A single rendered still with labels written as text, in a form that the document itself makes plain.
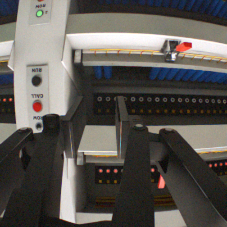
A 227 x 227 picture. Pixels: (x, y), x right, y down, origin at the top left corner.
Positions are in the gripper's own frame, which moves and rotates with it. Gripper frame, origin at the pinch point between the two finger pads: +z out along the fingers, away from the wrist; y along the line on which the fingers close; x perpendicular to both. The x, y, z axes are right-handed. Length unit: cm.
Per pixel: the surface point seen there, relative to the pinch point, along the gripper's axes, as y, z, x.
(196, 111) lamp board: 23.2, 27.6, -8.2
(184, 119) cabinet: 22.2, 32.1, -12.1
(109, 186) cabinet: 0.7, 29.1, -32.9
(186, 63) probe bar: 15.4, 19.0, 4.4
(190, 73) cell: 18.4, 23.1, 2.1
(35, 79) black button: -11.2, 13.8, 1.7
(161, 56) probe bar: 10.5, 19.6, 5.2
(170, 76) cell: 14.3, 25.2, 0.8
